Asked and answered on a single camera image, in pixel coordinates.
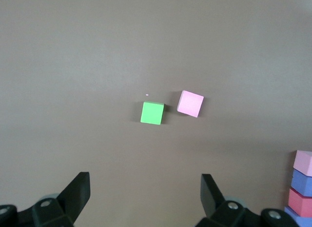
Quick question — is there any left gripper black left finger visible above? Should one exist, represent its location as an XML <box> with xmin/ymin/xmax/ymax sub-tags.
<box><xmin>31</xmin><ymin>172</ymin><xmax>91</xmax><ymax>227</ymax></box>

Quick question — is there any green foam block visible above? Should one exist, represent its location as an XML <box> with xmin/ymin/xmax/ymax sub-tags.
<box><xmin>140</xmin><ymin>101</ymin><xmax>165</xmax><ymax>126</ymax></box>

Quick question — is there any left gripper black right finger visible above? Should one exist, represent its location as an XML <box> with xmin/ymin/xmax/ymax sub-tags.
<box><xmin>200</xmin><ymin>173</ymin><xmax>263</xmax><ymax>227</ymax></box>

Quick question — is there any red foam block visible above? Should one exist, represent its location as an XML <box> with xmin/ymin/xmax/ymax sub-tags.
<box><xmin>288</xmin><ymin>187</ymin><xmax>312</xmax><ymax>218</ymax></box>

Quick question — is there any pink foam block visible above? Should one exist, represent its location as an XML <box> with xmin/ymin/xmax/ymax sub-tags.
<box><xmin>176</xmin><ymin>90</ymin><xmax>205</xmax><ymax>119</ymax></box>
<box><xmin>293</xmin><ymin>150</ymin><xmax>312</xmax><ymax>177</ymax></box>

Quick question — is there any purple foam block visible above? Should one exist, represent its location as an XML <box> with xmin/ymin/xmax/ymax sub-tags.
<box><xmin>284</xmin><ymin>206</ymin><xmax>312</xmax><ymax>227</ymax></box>
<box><xmin>291</xmin><ymin>168</ymin><xmax>312</xmax><ymax>196</ymax></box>

